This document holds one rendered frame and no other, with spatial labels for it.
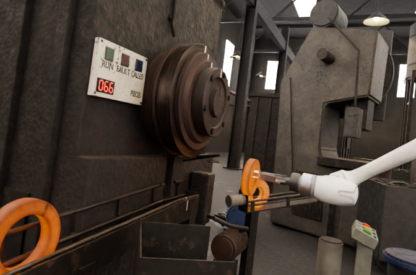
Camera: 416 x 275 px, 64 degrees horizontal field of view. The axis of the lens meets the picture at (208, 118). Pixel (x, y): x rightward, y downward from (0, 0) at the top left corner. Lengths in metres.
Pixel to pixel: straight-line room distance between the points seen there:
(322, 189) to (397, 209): 1.94
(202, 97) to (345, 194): 0.64
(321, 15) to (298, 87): 0.88
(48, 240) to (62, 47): 0.57
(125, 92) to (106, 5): 0.29
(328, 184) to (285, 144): 2.74
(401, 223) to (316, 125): 1.33
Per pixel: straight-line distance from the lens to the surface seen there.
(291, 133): 4.04
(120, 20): 1.22
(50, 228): 0.91
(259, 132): 5.56
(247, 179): 1.38
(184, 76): 1.24
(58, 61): 1.15
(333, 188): 1.35
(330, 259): 1.92
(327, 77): 4.00
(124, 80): 1.19
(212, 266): 0.78
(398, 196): 3.24
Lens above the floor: 0.99
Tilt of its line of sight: 2 degrees up
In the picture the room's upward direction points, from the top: 7 degrees clockwise
